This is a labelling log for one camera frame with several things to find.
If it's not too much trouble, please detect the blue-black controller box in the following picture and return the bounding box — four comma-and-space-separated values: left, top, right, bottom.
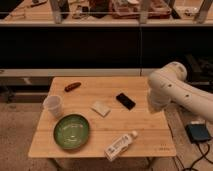
185, 124, 211, 143

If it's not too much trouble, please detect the background shelf bench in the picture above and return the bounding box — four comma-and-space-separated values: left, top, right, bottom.
0, 0, 213, 79

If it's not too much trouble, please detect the small white sponge pad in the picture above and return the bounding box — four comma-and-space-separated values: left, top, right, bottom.
91, 101, 110, 117

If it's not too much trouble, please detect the brown sausage toy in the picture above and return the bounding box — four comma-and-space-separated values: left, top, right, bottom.
64, 82, 81, 92

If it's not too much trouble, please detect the black smartphone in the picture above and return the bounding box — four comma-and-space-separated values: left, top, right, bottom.
116, 93, 136, 110

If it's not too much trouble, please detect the wooden folding table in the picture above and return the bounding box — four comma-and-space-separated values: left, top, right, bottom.
28, 77, 176, 159

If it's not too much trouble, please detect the red tray on bench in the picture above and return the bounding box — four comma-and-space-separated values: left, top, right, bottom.
110, 0, 171, 19

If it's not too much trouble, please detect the green ceramic bowl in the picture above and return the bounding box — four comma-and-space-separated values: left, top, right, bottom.
53, 114, 90, 150

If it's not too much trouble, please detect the clear plastic bottle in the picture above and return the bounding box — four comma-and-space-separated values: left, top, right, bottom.
104, 131, 138, 162

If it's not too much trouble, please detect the translucent plastic cup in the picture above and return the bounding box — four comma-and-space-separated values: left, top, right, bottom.
43, 95, 62, 118

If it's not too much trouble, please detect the black floor cable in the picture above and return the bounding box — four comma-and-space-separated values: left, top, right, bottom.
173, 133, 213, 171

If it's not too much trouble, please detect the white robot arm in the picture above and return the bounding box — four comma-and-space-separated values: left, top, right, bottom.
147, 62, 213, 123

